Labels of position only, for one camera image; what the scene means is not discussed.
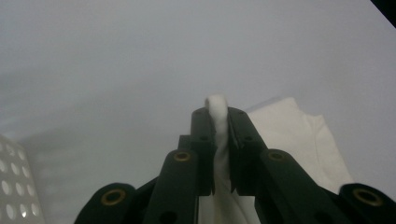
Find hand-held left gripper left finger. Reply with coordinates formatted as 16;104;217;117
142;106;218;224

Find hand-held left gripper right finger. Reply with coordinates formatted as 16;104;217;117
227;105;353;224

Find white child's shirt chick print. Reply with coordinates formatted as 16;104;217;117
197;93;354;224

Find white perforated plastic basket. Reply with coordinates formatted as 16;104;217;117
0;133;46;224

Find light blue table mat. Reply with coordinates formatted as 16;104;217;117
0;0;396;224

